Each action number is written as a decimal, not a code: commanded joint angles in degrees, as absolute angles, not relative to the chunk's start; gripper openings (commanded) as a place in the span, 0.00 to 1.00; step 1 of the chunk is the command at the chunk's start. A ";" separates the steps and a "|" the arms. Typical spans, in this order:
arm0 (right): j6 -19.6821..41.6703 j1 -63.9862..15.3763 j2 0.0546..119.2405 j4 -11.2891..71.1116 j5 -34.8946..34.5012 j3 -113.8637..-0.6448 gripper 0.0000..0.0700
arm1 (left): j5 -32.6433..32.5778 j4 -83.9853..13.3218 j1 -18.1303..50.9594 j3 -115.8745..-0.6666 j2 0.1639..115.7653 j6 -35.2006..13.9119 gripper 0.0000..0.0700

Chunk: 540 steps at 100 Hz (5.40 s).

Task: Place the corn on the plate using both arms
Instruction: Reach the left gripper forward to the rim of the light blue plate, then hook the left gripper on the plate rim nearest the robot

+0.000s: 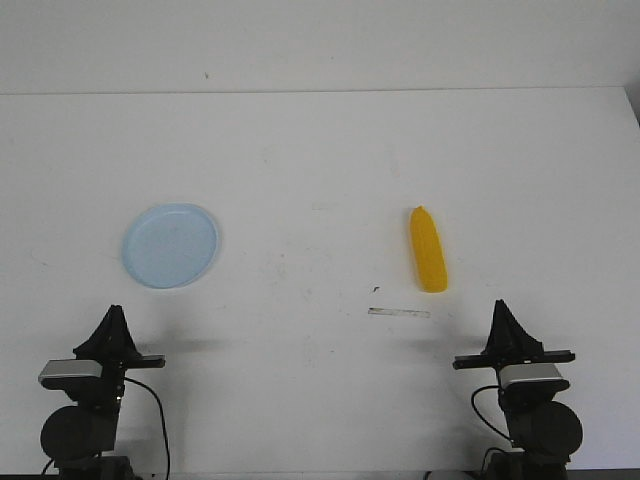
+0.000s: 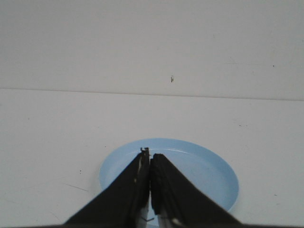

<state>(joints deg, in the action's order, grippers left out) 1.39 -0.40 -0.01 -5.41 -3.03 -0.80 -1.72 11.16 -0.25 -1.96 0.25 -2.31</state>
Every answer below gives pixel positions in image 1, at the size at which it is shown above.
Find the clear tape strip on table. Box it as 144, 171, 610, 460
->
367, 307, 431, 319

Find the black camera cable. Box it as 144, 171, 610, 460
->
471, 384, 516, 442
122, 378, 172, 476

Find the light blue round plate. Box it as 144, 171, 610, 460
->
121, 203, 220, 290

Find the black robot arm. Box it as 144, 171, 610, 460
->
38, 305, 171, 479
453, 299, 584, 479

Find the yellow toy corn cob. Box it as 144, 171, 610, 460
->
409, 206, 448, 293

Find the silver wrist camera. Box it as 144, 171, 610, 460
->
38, 359, 103, 390
497, 363, 570, 392

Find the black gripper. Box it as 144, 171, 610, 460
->
72, 305, 166, 400
452, 299, 575, 370

